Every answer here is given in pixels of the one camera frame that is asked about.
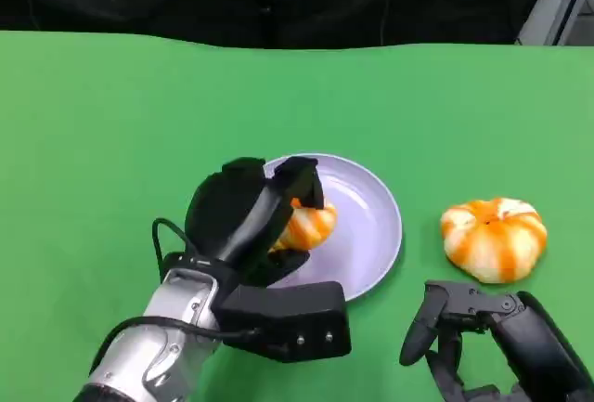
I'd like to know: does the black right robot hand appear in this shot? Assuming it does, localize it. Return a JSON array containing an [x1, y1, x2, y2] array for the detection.
[[398, 279, 594, 402]]

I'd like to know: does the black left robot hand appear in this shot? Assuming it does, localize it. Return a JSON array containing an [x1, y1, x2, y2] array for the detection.
[[184, 155, 326, 290]]

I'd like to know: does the orange and white toy bread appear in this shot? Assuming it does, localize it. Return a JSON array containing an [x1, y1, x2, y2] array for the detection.
[[439, 197, 549, 284], [268, 197, 339, 253]]

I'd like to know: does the green table cloth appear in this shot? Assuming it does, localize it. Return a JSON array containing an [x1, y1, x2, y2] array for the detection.
[[0, 30, 594, 402]]

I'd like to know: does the lilac plate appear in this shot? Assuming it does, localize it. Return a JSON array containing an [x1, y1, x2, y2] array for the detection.
[[262, 153, 404, 304]]

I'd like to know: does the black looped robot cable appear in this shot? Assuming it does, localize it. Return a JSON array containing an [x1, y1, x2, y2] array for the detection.
[[151, 217, 200, 280]]

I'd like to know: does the black camera cable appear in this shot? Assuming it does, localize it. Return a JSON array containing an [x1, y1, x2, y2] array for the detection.
[[87, 314, 264, 375]]

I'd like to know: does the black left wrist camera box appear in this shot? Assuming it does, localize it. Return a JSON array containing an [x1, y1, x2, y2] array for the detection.
[[215, 280, 353, 364]]

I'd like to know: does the grey metal frame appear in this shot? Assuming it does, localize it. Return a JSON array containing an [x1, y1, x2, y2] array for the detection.
[[513, 0, 594, 47]]

